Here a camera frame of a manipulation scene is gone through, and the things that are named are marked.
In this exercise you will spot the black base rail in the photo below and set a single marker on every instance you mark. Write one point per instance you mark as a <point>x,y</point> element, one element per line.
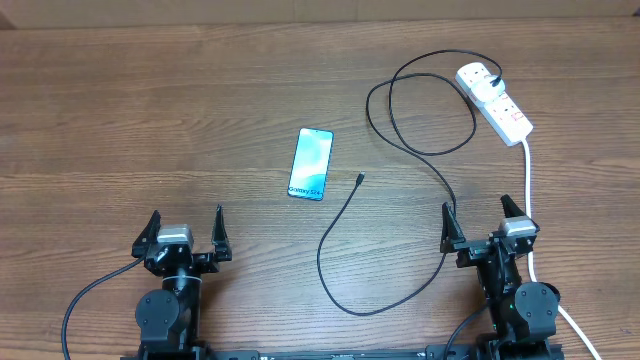
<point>432,352</point>

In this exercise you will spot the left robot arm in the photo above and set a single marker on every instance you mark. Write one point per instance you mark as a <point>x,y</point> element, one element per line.
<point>169,317</point>

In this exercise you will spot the blue Galaxy smartphone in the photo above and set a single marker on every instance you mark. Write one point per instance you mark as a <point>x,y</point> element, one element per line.
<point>310,164</point>

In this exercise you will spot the white power strip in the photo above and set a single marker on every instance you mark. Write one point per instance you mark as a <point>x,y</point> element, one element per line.
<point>503,114</point>

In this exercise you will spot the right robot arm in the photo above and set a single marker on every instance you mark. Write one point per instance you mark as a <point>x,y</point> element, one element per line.
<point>523,314</point>

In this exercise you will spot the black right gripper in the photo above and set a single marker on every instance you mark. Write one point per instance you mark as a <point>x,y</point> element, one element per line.
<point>472,249</point>

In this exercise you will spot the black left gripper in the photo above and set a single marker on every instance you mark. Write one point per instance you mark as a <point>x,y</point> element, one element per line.
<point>207,263</point>

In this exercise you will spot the white charger plug adapter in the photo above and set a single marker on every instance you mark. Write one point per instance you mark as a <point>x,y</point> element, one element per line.
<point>487,89</point>

